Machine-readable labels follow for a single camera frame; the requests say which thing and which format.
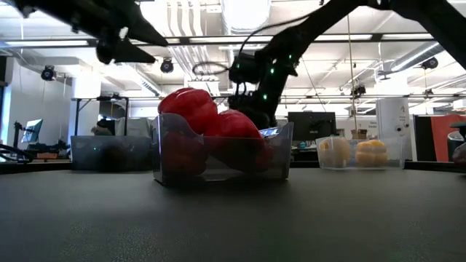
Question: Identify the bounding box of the thin hanging cable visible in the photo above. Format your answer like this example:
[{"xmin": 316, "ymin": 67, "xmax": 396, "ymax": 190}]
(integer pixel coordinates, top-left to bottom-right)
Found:
[{"xmin": 345, "ymin": 14, "xmax": 357, "ymax": 139}]

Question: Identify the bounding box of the black overhead frame bar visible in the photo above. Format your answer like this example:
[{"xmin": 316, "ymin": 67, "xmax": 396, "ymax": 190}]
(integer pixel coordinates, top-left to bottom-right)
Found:
[{"xmin": 0, "ymin": 33, "xmax": 436, "ymax": 47}]

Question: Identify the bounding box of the translucent grey plastic basket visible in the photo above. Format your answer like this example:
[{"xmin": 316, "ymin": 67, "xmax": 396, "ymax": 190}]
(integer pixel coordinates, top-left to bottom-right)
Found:
[{"xmin": 151, "ymin": 112, "xmax": 294, "ymax": 187}]

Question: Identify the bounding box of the ribbed ceiling air duct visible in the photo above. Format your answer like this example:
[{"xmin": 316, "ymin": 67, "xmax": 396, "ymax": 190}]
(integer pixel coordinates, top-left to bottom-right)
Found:
[{"xmin": 221, "ymin": 0, "xmax": 272, "ymax": 55}]

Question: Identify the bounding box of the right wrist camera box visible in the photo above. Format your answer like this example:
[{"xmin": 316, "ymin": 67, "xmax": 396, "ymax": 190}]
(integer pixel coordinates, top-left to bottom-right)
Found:
[{"xmin": 228, "ymin": 52, "xmax": 262, "ymax": 84}]

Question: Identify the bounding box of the black table frame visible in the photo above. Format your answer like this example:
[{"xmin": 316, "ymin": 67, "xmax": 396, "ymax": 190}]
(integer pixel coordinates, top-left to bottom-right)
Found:
[{"xmin": 71, "ymin": 96, "xmax": 129, "ymax": 136}]

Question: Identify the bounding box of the yellow bell pepper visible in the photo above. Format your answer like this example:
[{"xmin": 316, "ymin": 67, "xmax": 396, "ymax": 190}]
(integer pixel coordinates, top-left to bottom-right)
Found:
[
  {"xmin": 318, "ymin": 136, "xmax": 352, "ymax": 169},
  {"xmin": 355, "ymin": 139, "xmax": 389, "ymax": 168}
]

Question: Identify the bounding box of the black computer monitor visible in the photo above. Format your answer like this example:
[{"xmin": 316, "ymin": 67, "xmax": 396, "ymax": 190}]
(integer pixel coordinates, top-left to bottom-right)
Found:
[{"xmin": 287, "ymin": 111, "xmax": 338, "ymax": 142}]

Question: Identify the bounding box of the bluish grey plastic basket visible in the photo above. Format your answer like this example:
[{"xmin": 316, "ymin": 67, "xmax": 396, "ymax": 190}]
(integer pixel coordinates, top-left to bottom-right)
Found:
[{"xmin": 70, "ymin": 135, "xmax": 154, "ymax": 172}]

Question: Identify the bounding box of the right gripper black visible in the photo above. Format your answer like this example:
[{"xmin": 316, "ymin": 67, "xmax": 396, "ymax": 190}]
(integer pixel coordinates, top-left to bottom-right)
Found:
[{"xmin": 227, "ymin": 90, "xmax": 281, "ymax": 130}]

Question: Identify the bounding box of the red partition panel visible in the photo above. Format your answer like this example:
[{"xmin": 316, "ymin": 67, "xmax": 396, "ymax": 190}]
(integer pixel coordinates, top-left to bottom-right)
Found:
[{"xmin": 430, "ymin": 114, "xmax": 466, "ymax": 163}]

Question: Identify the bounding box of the clear plastic basket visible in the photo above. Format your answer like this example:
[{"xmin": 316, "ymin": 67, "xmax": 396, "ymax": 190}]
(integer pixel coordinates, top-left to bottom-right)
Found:
[{"xmin": 315, "ymin": 135, "xmax": 406, "ymax": 171}]

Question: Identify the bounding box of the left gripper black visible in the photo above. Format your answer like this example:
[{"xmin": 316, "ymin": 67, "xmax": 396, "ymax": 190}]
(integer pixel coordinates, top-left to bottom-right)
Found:
[{"xmin": 68, "ymin": 0, "xmax": 169, "ymax": 66}]

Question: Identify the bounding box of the white cylindrical column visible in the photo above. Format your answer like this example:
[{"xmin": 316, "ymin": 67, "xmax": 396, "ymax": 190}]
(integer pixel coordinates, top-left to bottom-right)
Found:
[{"xmin": 375, "ymin": 97, "xmax": 411, "ymax": 161}]

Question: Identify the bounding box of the silver computer monitor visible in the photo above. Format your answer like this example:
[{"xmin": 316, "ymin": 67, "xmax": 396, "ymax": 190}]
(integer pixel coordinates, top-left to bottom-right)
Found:
[{"xmin": 20, "ymin": 119, "xmax": 44, "ymax": 144}]

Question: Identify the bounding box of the person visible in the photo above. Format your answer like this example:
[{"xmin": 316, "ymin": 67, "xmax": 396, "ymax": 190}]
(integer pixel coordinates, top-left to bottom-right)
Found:
[{"xmin": 90, "ymin": 118, "xmax": 117, "ymax": 137}]

